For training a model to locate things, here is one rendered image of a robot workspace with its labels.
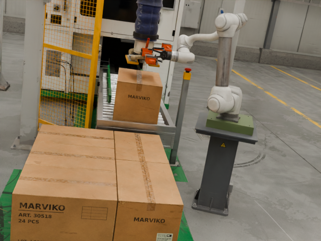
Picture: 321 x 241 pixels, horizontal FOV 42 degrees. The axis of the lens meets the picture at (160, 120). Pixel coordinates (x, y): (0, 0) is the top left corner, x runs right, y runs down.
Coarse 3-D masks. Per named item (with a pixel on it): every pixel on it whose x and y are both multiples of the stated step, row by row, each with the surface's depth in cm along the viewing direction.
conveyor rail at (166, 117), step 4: (160, 104) 439; (160, 108) 432; (164, 108) 427; (160, 112) 429; (164, 112) 413; (164, 116) 405; (168, 116) 402; (164, 120) 402; (168, 120) 389; (168, 124) 381; (172, 124) 380
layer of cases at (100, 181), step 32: (64, 128) 344; (32, 160) 278; (64, 160) 285; (96, 160) 293; (128, 160) 302; (160, 160) 310; (32, 192) 238; (64, 192) 244; (96, 192) 249; (128, 192) 255; (160, 192) 261; (32, 224) 242; (64, 224) 244; (96, 224) 247; (128, 224) 250; (160, 224) 253
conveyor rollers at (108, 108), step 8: (104, 80) 526; (112, 80) 535; (104, 88) 491; (112, 88) 493; (104, 96) 457; (112, 96) 460; (104, 104) 425; (112, 104) 433; (104, 112) 399; (112, 112) 408; (160, 120) 400
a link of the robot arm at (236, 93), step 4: (232, 88) 334; (236, 88) 335; (232, 92) 333; (236, 92) 333; (240, 92) 335; (236, 96) 332; (240, 96) 335; (236, 100) 332; (240, 100) 337; (236, 104) 333; (240, 104) 339; (236, 108) 336; (228, 112) 338; (232, 112) 338; (236, 112) 339
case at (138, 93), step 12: (120, 72) 392; (132, 72) 400; (144, 72) 409; (120, 84) 358; (132, 84) 358; (144, 84) 359; (156, 84) 366; (120, 96) 361; (132, 96) 362; (144, 96) 362; (156, 96) 363; (120, 108) 364; (132, 108) 365; (144, 108) 366; (156, 108) 367; (120, 120) 368; (132, 120) 369; (144, 120) 369; (156, 120) 370
